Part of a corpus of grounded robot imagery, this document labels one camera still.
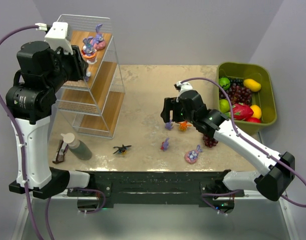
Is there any small purple bunny toy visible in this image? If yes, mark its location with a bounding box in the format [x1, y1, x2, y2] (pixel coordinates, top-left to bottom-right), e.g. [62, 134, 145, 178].
[85, 71, 91, 82]

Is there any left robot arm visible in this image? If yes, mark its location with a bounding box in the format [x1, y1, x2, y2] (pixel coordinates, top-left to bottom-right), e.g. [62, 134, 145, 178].
[6, 41, 90, 200]

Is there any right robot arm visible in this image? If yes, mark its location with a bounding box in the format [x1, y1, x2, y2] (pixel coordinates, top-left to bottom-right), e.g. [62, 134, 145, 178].
[161, 90, 295, 201]

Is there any orange dragon toy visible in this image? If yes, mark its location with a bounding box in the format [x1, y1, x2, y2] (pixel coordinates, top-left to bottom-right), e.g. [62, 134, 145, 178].
[178, 121, 192, 132]

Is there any purple bunny standing toy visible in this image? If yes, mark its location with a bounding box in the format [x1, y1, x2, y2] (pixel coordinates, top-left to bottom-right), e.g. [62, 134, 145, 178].
[165, 120, 173, 131]

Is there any green lime toy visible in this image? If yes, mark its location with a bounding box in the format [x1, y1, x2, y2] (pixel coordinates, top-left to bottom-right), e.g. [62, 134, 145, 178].
[219, 99, 230, 113]

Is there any red grape bunch on table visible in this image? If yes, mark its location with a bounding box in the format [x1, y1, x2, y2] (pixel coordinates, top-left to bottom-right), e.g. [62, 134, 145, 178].
[202, 134, 218, 148]

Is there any green watermelon toy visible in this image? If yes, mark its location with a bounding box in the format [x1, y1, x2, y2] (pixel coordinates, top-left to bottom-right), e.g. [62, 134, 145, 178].
[218, 77, 231, 91]

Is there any purple bunny with red heart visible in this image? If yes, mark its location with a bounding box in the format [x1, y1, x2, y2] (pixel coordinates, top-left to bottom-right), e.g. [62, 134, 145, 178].
[160, 138, 169, 151]

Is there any red grape bunch in bin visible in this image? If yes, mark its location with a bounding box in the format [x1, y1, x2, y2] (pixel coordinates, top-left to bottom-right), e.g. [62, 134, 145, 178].
[225, 85, 252, 106]

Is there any pink dragon fruit toy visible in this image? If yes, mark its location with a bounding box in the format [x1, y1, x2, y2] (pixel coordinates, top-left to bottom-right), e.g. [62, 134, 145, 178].
[226, 103, 253, 121]

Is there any bunny on pink donut front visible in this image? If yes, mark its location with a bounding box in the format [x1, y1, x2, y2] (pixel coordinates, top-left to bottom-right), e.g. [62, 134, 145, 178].
[184, 144, 202, 164]

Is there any dark blue grape bunch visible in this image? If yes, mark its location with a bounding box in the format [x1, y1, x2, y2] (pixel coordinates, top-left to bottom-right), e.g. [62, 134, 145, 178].
[228, 77, 243, 86]

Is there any red apple toy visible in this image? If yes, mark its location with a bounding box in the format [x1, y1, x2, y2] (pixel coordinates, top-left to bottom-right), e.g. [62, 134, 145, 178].
[245, 117, 261, 124]

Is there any yellow lemon toy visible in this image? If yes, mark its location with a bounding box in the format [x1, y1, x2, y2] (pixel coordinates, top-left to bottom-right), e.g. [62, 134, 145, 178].
[250, 104, 262, 119]

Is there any yellow mango toy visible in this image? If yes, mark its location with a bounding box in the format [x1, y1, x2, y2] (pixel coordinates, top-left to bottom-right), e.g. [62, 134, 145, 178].
[243, 78, 261, 92]

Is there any green plastic bin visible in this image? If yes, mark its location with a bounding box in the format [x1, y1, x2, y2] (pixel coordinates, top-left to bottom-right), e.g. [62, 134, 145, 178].
[215, 62, 277, 135]

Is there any green bottle white cap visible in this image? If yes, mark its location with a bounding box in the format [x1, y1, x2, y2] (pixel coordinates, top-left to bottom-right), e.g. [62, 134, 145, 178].
[61, 133, 92, 161]

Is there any brown chocolate bar wrapper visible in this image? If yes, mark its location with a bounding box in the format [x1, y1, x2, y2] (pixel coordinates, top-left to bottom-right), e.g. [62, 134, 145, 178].
[52, 140, 68, 165]

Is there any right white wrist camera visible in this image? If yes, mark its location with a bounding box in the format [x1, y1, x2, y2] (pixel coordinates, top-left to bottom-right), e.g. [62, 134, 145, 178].
[174, 81, 193, 102]

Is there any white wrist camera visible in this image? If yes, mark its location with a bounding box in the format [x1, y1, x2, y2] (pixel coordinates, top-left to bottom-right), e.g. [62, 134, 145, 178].
[174, 81, 193, 102]
[35, 21, 73, 55]

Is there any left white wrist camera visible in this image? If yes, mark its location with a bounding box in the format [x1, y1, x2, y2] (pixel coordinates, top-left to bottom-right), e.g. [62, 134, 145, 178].
[35, 21, 73, 55]

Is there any white wire wooden shelf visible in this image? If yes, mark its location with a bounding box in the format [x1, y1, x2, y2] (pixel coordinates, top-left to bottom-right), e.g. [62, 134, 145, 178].
[57, 14, 125, 139]

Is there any black mounting base rail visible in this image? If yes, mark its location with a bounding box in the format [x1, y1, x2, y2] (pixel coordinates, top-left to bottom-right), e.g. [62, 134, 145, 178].
[68, 170, 245, 212]

